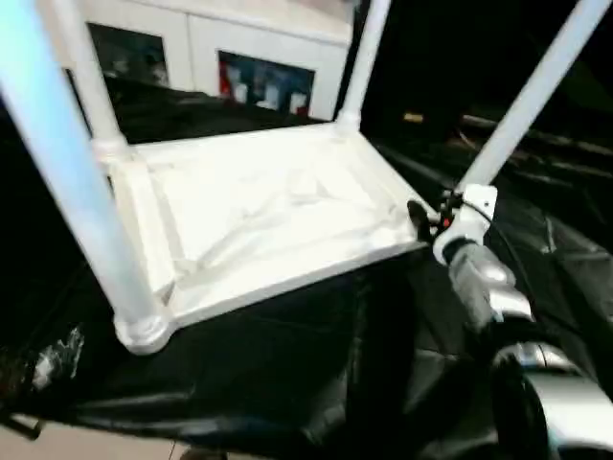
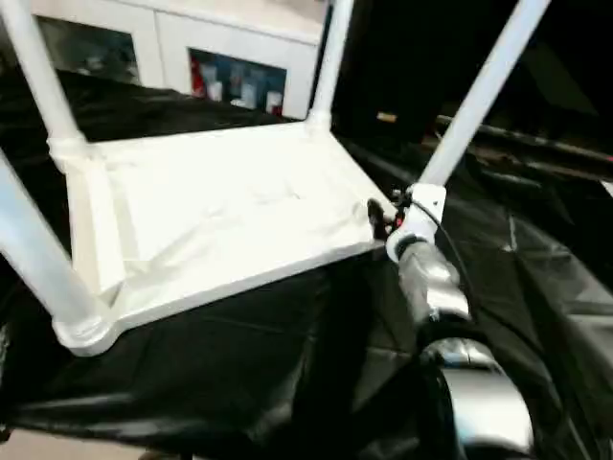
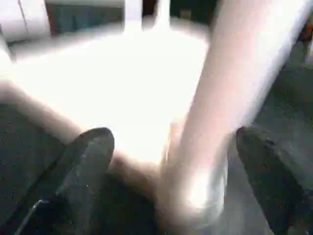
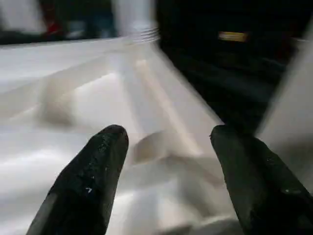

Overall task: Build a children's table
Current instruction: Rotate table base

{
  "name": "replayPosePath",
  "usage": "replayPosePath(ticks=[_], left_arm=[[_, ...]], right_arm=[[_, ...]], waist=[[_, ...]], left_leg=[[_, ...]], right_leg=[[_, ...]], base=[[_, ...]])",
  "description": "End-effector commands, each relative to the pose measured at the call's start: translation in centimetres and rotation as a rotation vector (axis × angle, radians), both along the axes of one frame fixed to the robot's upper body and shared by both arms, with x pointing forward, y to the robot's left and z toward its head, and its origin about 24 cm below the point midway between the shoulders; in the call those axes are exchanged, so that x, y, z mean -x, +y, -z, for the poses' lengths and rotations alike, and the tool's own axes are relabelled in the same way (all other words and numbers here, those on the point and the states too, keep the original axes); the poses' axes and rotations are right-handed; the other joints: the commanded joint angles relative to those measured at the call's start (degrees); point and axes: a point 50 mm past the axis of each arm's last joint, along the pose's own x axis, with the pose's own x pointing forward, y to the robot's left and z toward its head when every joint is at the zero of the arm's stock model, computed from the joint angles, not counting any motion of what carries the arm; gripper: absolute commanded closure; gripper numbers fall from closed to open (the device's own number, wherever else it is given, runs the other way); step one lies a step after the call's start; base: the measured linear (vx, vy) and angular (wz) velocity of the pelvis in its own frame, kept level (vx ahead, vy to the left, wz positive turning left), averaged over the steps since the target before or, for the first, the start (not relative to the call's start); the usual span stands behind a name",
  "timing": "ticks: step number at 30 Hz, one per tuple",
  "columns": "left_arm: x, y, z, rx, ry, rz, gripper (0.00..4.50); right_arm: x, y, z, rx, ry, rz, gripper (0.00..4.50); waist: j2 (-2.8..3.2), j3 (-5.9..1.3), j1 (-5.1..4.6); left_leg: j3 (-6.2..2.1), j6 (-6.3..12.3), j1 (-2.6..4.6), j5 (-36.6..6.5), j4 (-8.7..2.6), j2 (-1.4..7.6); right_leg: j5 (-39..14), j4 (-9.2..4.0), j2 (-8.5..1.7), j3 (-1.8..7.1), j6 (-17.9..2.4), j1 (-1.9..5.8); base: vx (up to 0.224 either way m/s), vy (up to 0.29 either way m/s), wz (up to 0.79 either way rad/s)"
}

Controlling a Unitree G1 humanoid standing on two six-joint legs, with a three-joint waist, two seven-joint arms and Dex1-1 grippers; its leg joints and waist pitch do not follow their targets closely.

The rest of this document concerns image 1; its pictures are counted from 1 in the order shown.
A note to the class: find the white plastic table leg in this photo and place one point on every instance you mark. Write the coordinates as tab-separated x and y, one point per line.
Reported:
527	96
91	72
62	144
366	57

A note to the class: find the white plastic table top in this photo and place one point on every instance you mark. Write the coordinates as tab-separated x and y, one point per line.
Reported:
263	191

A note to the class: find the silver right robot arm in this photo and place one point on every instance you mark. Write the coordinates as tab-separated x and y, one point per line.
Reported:
483	278

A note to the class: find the small tan label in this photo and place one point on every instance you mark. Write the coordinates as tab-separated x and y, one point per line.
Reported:
413	116

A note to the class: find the dark metal pole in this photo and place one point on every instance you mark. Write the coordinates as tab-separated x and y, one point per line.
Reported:
565	139

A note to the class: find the black mat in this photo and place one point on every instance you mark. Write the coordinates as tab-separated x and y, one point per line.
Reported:
287	374

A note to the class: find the red bottle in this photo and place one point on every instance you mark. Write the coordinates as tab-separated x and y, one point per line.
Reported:
224	79

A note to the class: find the white glass-door cabinet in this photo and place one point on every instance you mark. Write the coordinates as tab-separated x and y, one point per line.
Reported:
191	43

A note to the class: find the black stand leg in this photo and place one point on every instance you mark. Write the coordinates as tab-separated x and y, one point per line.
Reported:
21	425

